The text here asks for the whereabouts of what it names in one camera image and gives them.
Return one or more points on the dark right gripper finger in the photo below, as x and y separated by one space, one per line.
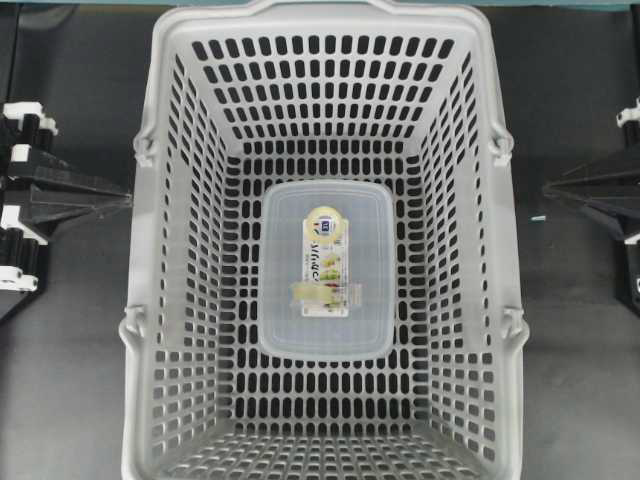
606 191

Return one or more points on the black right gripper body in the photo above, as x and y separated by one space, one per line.
628 121

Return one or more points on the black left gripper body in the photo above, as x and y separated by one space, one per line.
26 134

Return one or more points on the clear left gripper finger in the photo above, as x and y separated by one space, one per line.
46 191

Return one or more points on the grey plastic shopping basket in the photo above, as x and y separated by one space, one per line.
241 99

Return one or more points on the clear plastic food container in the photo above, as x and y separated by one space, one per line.
326 277

